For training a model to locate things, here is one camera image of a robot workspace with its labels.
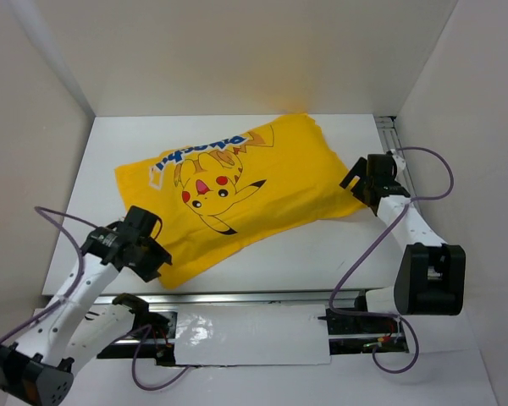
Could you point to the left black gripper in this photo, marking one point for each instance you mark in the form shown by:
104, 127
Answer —
159, 255

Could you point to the yellow pikachu pillowcase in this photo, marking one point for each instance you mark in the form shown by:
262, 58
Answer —
215, 199

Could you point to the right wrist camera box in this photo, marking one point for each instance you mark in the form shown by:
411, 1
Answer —
399, 160

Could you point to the white cover plate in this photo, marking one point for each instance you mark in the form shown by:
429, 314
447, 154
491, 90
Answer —
247, 335

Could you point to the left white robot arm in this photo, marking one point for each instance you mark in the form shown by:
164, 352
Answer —
51, 348

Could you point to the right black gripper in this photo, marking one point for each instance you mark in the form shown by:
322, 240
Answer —
359, 169

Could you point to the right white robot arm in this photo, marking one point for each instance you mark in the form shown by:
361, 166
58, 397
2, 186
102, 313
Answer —
431, 276

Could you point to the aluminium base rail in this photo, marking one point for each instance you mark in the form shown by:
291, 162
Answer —
297, 267

